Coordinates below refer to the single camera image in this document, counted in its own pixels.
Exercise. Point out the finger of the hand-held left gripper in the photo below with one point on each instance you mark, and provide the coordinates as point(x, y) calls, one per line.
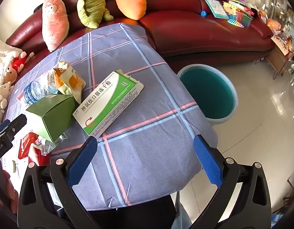
point(13, 125)

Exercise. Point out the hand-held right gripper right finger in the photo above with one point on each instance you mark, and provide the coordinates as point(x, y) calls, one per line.
point(208, 163)

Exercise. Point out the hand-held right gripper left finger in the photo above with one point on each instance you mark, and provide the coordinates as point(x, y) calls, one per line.
point(82, 163)

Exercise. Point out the clear plastic bag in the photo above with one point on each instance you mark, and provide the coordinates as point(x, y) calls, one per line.
point(48, 145)

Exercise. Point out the green cardboard box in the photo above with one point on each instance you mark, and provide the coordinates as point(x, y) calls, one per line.
point(51, 116)

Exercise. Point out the orange cream snack bag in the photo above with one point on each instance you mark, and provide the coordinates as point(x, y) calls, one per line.
point(68, 81)

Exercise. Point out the teal plastic bucket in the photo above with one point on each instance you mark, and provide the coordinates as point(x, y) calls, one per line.
point(204, 93)

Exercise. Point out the red plastic wrapper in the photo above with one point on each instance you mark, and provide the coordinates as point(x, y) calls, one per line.
point(38, 157)
point(26, 144)

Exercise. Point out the clear plastic water bottle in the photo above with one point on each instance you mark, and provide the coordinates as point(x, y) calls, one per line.
point(35, 90)

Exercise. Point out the brown plush bear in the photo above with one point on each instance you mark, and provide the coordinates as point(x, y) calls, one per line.
point(10, 75)

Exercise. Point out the person's blue jeans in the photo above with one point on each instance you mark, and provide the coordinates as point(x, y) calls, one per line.
point(182, 213)

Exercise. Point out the red plush toy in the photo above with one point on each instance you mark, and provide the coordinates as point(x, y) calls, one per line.
point(18, 63)

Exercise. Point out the white green medicine box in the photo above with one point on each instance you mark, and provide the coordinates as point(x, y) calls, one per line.
point(106, 102)

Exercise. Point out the grey checked blanket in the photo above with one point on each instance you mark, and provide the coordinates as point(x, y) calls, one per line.
point(142, 100)

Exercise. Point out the pink plush toy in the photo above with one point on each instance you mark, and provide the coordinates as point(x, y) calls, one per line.
point(52, 21)

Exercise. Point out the wooden side table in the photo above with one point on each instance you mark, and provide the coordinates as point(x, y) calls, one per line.
point(278, 57)

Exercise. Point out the dark red leather sofa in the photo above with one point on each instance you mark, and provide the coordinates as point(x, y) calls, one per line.
point(197, 28)

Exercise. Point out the green plush dinosaur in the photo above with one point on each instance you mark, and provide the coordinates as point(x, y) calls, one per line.
point(89, 4)

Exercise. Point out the small blue toy wheel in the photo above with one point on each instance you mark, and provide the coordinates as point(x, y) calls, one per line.
point(203, 13)

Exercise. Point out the orange soft bag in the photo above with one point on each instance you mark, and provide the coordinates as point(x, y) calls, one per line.
point(273, 24)

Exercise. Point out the pile of colourful toys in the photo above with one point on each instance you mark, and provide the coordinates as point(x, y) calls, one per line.
point(239, 12)

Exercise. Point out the light blue picture book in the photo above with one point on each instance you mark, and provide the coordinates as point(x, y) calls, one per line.
point(216, 7)

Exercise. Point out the orange plush carrot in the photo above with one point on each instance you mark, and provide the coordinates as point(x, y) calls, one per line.
point(131, 2)

